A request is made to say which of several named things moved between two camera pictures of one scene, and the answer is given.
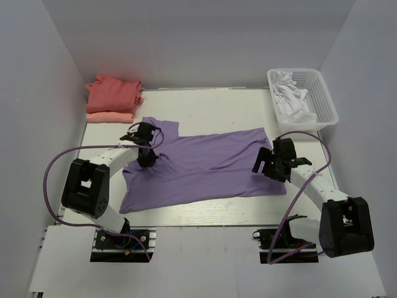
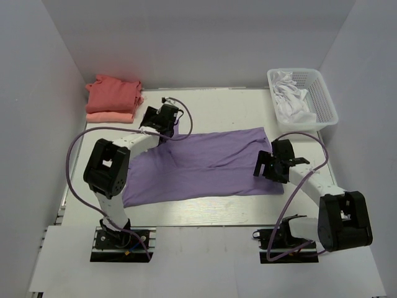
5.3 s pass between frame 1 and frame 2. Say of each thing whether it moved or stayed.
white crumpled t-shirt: stayed
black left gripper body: moved
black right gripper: stayed
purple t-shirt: stayed
